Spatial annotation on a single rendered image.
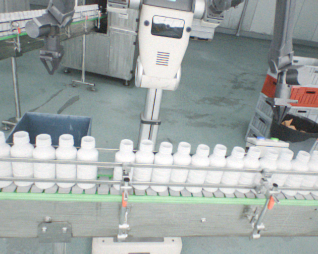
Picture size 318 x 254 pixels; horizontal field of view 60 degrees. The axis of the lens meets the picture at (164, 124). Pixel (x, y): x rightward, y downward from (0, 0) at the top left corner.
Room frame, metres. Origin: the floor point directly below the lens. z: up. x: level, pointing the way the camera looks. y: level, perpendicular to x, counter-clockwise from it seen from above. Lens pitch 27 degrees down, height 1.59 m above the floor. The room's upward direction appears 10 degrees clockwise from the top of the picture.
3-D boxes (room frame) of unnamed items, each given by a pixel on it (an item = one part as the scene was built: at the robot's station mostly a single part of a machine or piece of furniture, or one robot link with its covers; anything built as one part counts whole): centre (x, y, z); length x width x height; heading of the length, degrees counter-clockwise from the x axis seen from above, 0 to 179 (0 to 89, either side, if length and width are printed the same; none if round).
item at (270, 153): (0.79, -0.37, 1.08); 0.06 x 0.06 x 0.17
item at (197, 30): (10.65, -0.42, 0.50); 1.24 x 1.03 x 1.00; 106
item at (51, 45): (1.05, 0.48, 1.32); 0.10 x 0.07 x 0.07; 10
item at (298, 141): (2.43, -1.23, 0.32); 0.45 x 0.45 x 0.64
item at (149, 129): (1.36, 0.08, 0.74); 0.11 x 0.11 x 0.40; 13
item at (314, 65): (3.02, -1.37, 1.00); 0.61 x 0.41 x 0.22; 110
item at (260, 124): (3.02, -1.37, 0.33); 0.61 x 0.41 x 0.22; 109
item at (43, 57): (1.03, 0.48, 1.25); 0.07 x 0.07 x 0.09; 10
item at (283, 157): (0.81, -0.42, 1.08); 0.06 x 0.06 x 0.17
